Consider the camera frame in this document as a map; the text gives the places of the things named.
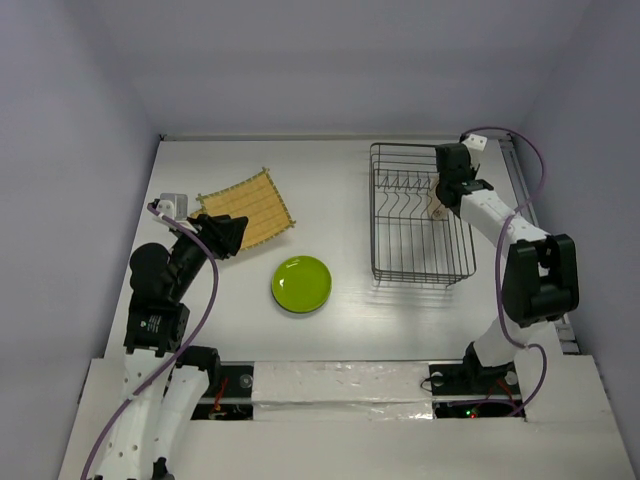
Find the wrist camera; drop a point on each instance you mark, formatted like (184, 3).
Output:
(474, 142)
(171, 205)

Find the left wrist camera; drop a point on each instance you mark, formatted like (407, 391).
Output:
(171, 205)

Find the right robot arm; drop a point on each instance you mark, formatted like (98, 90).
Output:
(535, 272)

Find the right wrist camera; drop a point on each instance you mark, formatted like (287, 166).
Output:
(474, 142)

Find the square bamboo tray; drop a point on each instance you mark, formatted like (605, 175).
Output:
(259, 200)

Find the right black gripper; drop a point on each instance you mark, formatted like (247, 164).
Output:
(451, 163)

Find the black wire dish rack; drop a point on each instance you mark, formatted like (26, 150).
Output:
(406, 246)

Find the green plate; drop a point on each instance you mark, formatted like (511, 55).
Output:
(301, 284)

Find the rounded bamboo tray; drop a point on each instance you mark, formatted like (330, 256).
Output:
(197, 213)

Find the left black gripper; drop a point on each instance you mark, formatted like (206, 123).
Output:
(221, 233)

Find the cream patterned plate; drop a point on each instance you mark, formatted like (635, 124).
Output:
(435, 209)

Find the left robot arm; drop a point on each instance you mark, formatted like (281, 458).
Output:
(164, 373)

